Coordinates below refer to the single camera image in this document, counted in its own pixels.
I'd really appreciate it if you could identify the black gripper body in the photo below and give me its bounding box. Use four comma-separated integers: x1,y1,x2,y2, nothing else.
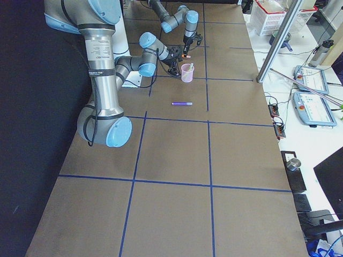
163,46,183,66
183,32,203,48

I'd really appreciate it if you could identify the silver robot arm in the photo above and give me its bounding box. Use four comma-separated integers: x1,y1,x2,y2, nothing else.
44,1,182,147
147,0,203,57

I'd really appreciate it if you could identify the pink mesh pen holder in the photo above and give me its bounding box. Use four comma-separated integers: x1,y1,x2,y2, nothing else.
181,63,194,83

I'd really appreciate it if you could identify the purple highlighter pen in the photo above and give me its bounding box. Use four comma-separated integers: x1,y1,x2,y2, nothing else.
171,102,193,106

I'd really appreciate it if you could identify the white plastic basket red rim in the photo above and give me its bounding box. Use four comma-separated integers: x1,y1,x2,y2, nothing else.
250,1,318,36

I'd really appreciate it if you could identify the blue saucepan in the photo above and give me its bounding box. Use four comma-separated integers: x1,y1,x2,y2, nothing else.
269,29,295,51

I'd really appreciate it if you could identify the far teach pendant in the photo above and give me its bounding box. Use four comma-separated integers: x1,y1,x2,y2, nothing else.
294,65,329,95

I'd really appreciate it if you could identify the teach pendant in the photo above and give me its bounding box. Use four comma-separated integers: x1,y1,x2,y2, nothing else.
294,65,329,95
293,92,337,127

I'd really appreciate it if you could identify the grey water bottle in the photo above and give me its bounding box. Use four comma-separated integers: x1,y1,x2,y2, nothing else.
308,39,334,67

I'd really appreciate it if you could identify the near teach pendant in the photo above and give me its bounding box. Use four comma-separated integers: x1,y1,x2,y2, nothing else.
293,92,337,127

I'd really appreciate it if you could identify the small metal cup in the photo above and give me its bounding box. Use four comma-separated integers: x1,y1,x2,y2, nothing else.
286,158,301,171

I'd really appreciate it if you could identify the metal rod green tip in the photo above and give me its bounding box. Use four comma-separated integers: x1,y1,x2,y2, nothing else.
270,68,343,107

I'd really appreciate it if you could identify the black monitor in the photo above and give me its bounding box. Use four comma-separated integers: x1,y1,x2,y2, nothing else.
314,149,342,220

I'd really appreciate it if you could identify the aluminium frame post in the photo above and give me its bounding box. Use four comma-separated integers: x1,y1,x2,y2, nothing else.
256,0,303,83

